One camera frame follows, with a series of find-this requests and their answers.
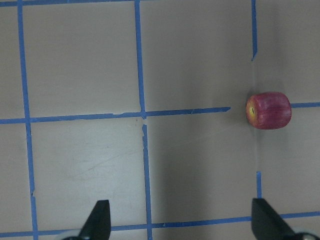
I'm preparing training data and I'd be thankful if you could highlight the bright red apple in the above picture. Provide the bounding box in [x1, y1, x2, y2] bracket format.
[245, 91, 292, 130]

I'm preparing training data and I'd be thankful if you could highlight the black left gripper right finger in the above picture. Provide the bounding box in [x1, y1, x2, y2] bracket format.
[251, 198, 295, 240]

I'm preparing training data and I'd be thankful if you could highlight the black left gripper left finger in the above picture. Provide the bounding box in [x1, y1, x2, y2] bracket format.
[77, 200, 111, 240]

